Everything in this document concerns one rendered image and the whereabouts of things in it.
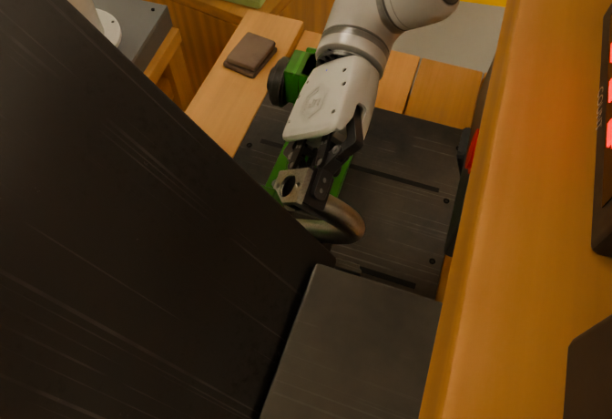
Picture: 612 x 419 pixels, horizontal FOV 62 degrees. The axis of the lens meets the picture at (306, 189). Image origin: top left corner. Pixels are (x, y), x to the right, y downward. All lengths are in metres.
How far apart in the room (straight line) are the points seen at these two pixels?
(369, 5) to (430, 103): 0.53
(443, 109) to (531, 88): 0.89
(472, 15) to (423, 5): 2.23
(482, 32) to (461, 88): 1.58
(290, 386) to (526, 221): 0.31
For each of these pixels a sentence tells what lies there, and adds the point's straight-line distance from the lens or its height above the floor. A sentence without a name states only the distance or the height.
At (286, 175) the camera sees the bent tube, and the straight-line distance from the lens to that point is 0.56.
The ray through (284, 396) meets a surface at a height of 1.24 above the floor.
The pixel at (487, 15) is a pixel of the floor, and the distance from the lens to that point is 2.84.
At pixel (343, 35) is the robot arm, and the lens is 0.59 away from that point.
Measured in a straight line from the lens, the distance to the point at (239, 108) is 1.06.
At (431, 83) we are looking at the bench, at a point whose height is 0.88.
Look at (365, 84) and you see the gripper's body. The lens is 0.57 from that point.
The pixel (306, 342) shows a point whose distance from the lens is 0.47.
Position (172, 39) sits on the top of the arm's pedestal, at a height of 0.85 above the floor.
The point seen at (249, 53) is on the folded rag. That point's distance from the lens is 1.12.
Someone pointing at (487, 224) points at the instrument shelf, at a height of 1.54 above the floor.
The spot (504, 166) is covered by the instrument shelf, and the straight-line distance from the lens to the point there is 0.19.
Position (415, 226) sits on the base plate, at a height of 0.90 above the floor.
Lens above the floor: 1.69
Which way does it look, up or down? 58 degrees down
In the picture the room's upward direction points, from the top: straight up
